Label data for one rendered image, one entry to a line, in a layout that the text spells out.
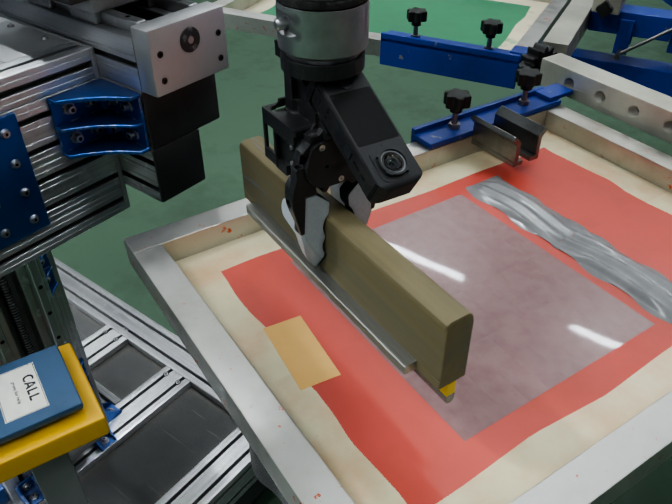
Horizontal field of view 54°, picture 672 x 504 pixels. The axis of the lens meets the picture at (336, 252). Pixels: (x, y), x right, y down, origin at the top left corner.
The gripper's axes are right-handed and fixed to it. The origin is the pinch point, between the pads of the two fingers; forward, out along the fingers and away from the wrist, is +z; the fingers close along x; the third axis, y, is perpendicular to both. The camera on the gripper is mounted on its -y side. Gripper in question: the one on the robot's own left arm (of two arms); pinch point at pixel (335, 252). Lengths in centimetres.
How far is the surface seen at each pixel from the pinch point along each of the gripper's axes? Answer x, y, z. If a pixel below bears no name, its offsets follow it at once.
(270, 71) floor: -140, 283, 111
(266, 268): -0.4, 17.2, 14.2
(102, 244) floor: -6, 171, 110
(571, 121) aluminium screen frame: -61, 20, 11
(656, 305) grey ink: -36.3, -15.5, 13.6
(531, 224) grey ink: -36.2, 4.8, 13.7
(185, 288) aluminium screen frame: 11.2, 15.2, 10.6
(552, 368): -18.4, -15.4, 14.0
